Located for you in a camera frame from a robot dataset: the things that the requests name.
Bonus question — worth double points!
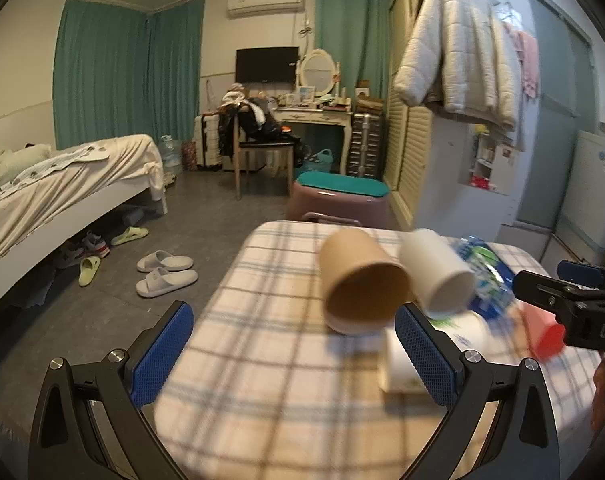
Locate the red cup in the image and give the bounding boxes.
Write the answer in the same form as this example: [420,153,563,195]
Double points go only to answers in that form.
[524,304,567,362]

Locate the cream bed sheet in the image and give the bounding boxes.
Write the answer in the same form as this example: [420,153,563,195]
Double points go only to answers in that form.
[0,134,166,273]

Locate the plastic bottle with blue label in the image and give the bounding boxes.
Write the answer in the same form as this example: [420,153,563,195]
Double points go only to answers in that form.
[451,236,516,322]

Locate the blue basket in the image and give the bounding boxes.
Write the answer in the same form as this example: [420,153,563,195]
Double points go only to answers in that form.
[301,148,334,177]

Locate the sneakers under bed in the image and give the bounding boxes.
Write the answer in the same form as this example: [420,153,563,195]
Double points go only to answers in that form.
[56,231,111,269]

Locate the green curtain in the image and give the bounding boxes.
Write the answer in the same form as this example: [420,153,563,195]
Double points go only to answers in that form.
[150,0,206,147]
[315,0,396,102]
[54,0,156,152]

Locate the black television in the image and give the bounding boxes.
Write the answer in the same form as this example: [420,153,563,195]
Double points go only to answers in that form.
[235,46,300,85]

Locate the frosted glass door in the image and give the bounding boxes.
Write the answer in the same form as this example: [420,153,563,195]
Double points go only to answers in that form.
[514,0,599,234]

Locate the pile of clothes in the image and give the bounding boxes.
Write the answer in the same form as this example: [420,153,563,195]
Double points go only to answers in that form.
[217,85,304,159]

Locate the pink garment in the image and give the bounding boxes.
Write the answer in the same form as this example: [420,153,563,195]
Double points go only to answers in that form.
[501,19,541,100]

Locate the white dressing table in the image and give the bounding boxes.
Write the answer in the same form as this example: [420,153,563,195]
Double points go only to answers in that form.
[272,104,356,177]

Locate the white suitcase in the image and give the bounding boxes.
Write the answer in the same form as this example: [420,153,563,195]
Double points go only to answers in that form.
[192,112,226,169]

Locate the large water jug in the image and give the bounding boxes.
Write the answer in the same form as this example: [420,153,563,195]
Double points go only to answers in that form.
[159,134,184,177]

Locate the silver suitcase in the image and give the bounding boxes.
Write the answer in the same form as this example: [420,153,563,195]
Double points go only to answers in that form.
[346,112,385,182]

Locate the pink stool with teal top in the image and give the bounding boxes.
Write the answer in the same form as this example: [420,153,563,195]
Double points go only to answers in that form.
[285,170,391,229]

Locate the brown paper cup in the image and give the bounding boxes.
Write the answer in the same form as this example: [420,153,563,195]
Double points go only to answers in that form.
[321,229,412,336]

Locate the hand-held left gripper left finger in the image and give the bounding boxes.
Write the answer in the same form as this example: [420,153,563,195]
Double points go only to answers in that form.
[28,301,196,480]

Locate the wooden chair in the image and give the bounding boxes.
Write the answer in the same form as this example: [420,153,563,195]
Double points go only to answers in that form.
[232,110,296,202]

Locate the pale green pillow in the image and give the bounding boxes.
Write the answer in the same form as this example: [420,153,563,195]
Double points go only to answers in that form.
[0,143,53,192]

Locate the white puffer jacket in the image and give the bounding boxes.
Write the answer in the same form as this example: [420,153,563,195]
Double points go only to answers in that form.
[392,0,522,134]

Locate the oval white mirror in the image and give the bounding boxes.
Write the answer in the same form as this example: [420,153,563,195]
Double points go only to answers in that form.
[296,48,343,102]

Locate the white bed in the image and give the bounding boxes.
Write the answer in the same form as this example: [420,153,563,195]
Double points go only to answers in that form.
[0,133,169,322]

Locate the plaid-covered table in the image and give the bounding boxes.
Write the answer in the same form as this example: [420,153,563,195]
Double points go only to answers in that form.
[146,220,605,480]

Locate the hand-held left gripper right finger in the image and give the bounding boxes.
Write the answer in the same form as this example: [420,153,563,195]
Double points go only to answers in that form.
[393,304,568,480]

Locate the cream louvered wardrobe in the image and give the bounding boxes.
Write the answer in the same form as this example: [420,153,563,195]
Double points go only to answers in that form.
[383,0,434,232]

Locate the white slipper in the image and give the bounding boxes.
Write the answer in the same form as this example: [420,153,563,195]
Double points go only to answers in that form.
[135,267,200,299]
[136,250,194,274]

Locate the white air conditioner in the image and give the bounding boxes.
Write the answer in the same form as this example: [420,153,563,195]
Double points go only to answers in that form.
[226,0,305,19]

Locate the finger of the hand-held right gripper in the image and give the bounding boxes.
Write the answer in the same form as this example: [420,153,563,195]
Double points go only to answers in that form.
[513,270,583,312]
[557,260,605,291]

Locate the white refrigerator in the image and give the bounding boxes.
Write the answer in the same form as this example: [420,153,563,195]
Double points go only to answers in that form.
[551,129,605,267]

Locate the white shelf cabinet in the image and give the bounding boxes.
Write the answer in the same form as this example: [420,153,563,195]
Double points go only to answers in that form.
[464,124,514,197]

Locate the green slipper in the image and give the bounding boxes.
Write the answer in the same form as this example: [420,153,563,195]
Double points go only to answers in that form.
[78,255,102,288]
[110,226,150,247]

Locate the white paper cup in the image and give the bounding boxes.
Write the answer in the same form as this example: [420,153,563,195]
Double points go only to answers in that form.
[400,228,476,314]
[379,310,489,396]

